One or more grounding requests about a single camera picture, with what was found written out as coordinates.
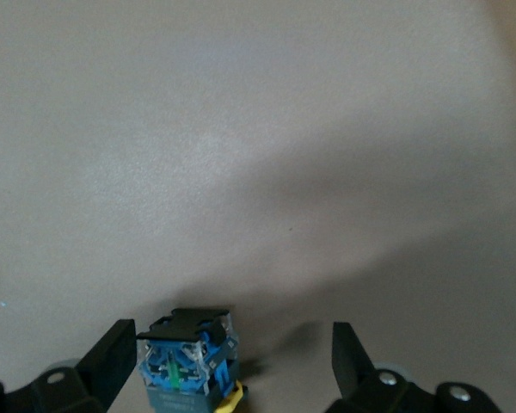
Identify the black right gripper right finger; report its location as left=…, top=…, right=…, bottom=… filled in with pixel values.
left=328, top=321, right=505, bottom=413

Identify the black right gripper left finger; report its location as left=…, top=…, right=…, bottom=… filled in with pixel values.
left=0, top=318, right=138, bottom=413

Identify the yellow push button switch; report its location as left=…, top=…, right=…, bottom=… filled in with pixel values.
left=136, top=305, right=249, bottom=413

